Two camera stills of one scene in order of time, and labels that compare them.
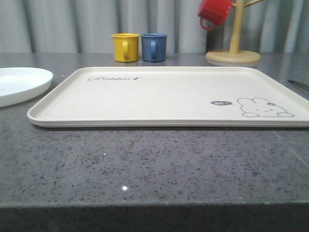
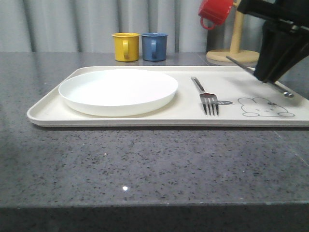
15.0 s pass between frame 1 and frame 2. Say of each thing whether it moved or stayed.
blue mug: stayed
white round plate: moved
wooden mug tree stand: stayed
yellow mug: stayed
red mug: stayed
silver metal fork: moved
